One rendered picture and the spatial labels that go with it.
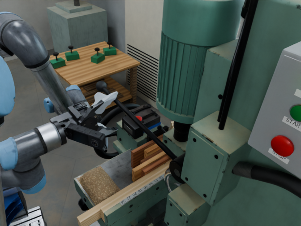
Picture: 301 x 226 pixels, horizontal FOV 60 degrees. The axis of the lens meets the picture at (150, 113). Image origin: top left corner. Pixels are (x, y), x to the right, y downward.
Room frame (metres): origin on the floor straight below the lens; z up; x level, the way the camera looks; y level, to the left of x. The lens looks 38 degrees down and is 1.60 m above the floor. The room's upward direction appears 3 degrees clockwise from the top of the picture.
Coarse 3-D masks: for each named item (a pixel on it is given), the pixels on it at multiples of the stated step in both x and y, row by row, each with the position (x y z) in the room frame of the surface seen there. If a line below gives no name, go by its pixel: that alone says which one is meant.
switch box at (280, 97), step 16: (288, 48) 0.30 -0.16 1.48; (288, 64) 0.29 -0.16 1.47; (272, 80) 0.30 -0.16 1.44; (288, 80) 0.28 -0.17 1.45; (272, 96) 0.29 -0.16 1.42; (288, 96) 0.28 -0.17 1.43; (272, 112) 0.29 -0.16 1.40; (288, 112) 0.27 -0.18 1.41; (256, 128) 0.30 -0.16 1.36; (272, 128) 0.28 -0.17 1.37; (288, 128) 0.27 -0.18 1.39; (256, 144) 0.29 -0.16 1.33; (272, 160) 0.27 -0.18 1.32
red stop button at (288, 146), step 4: (276, 136) 0.27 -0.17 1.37; (280, 136) 0.26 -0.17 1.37; (284, 136) 0.26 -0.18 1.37; (272, 140) 0.27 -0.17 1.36; (276, 140) 0.26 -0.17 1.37; (280, 140) 0.26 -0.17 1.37; (284, 140) 0.26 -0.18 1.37; (288, 140) 0.26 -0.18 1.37; (272, 144) 0.27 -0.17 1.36; (276, 144) 0.26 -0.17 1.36; (280, 144) 0.26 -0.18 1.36; (284, 144) 0.26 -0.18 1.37; (288, 144) 0.25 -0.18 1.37; (292, 144) 0.25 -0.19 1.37; (272, 148) 0.27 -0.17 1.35; (276, 148) 0.26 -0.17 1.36; (280, 148) 0.26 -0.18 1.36; (284, 148) 0.25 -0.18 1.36; (288, 148) 0.25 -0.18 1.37; (292, 148) 0.25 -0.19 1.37; (276, 152) 0.26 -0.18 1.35; (280, 152) 0.26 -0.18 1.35; (284, 152) 0.25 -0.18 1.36; (288, 152) 0.25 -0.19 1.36; (292, 152) 0.25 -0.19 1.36
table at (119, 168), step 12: (120, 144) 0.73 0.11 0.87; (120, 156) 0.64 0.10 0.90; (108, 168) 0.59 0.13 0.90; (120, 168) 0.59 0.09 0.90; (132, 168) 0.59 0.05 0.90; (120, 180) 0.54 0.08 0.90; (84, 192) 0.49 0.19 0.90; (168, 192) 0.54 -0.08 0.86; (144, 204) 0.47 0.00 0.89; (132, 216) 0.44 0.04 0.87
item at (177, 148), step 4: (168, 132) 0.64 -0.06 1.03; (172, 132) 0.64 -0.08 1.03; (164, 136) 0.62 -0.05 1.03; (168, 136) 0.62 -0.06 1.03; (172, 136) 0.62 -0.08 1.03; (164, 140) 0.62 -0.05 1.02; (168, 140) 0.61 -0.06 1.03; (172, 140) 0.60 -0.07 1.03; (176, 140) 0.60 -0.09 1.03; (168, 144) 0.61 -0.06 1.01; (172, 144) 0.60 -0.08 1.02; (176, 144) 0.59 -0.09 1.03; (180, 144) 0.59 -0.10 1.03; (184, 144) 0.59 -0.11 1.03; (172, 148) 0.59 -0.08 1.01; (176, 148) 0.58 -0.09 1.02; (180, 148) 0.57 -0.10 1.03; (184, 148) 0.57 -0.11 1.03; (176, 152) 0.58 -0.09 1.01; (180, 152) 0.57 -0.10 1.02; (184, 152) 0.56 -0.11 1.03
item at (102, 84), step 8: (96, 88) 0.69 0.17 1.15; (104, 88) 0.69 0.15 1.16; (120, 104) 0.62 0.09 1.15; (128, 112) 0.59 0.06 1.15; (136, 120) 0.56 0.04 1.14; (144, 128) 0.53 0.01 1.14; (152, 136) 0.51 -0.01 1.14; (160, 144) 0.48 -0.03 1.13; (168, 152) 0.46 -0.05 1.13; (176, 160) 0.42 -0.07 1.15; (176, 168) 0.41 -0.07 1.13; (176, 176) 0.40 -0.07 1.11
